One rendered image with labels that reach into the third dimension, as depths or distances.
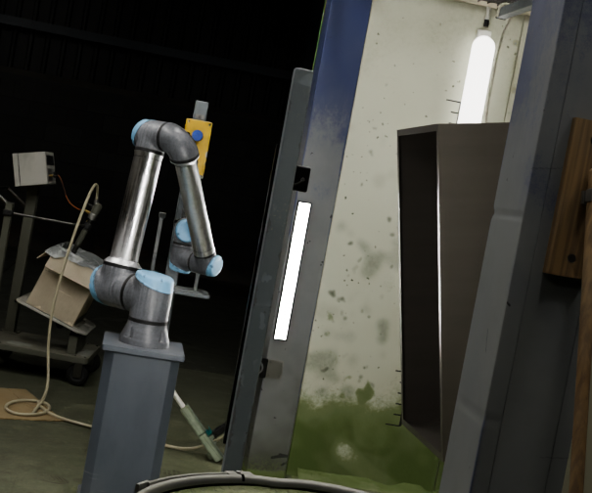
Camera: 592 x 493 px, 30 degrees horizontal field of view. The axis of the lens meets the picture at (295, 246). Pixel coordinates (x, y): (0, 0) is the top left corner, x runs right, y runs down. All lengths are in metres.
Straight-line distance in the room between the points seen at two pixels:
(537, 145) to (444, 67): 2.97
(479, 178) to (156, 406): 1.45
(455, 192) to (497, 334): 1.83
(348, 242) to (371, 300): 0.29
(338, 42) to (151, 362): 1.71
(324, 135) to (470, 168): 1.15
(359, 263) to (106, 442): 1.48
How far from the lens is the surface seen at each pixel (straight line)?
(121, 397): 4.12
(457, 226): 3.88
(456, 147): 3.87
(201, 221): 4.35
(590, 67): 2.11
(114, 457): 4.17
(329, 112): 4.89
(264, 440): 5.00
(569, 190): 2.06
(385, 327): 4.99
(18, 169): 6.56
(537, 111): 2.10
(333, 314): 4.94
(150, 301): 4.12
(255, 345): 2.93
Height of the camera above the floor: 1.33
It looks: 3 degrees down
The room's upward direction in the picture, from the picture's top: 10 degrees clockwise
